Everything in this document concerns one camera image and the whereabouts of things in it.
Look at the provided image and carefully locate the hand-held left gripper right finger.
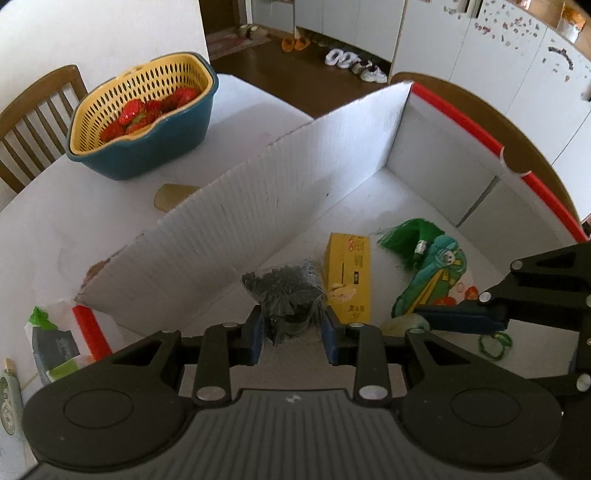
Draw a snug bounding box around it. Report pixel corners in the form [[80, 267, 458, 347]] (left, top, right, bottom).
[[318, 307, 481, 408]]

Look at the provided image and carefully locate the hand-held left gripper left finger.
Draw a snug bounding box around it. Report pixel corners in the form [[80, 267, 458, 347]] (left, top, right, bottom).
[[111, 305, 265, 403]]

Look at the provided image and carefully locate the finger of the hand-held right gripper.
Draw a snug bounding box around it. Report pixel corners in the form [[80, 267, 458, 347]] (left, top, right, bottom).
[[416, 244, 591, 332], [530, 332, 591, 409]]

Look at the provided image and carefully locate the clear bag of black clips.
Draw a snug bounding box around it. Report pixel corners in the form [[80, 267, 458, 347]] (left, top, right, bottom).
[[241, 261, 329, 347]]

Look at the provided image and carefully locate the green printed plastic bag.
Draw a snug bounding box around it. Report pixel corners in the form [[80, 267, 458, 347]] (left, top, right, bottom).
[[378, 218, 481, 324]]

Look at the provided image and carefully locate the white red cardboard box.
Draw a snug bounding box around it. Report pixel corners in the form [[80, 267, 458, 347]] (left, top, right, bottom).
[[73, 80, 591, 398]]

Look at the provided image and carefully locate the pale olive lumpy item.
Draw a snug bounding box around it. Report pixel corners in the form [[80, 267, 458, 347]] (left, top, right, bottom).
[[379, 314, 431, 337]]

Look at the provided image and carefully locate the yellow carton box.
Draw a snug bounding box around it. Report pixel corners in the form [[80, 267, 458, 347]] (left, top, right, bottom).
[[322, 232, 372, 324]]

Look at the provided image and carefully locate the white plastic packet green print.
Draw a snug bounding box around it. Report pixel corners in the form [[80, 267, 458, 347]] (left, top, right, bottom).
[[24, 302, 95, 386]]

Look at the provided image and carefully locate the blue plastic bowl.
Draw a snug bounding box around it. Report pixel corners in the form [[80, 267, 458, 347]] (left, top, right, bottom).
[[65, 55, 219, 181]]

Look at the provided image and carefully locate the pile of red strawberries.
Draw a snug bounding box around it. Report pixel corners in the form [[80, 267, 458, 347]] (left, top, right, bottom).
[[99, 87, 201, 141]]

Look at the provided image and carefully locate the grey green correction tape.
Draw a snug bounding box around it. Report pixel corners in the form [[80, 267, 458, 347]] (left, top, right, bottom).
[[0, 357, 25, 446]]

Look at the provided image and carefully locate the white cabinet with stickers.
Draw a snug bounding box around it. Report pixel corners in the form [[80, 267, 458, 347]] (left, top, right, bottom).
[[390, 0, 591, 167]]

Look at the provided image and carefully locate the yellow plastic strainer basket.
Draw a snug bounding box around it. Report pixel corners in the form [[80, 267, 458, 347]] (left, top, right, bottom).
[[70, 53, 214, 153]]

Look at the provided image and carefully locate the brown floor rug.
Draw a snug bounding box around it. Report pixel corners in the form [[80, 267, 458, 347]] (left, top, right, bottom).
[[205, 28, 273, 60]]

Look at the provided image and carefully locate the orange white packet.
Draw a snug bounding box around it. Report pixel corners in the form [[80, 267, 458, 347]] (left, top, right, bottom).
[[558, 2, 587, 44]]

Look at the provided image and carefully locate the white floor cabinet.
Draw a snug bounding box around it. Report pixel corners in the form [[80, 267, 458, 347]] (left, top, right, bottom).
[[295, 0, 407, 51]]

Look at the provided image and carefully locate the green bead bracelet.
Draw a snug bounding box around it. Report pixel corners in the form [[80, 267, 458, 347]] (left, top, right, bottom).
[[478, 331, 513, 361]]

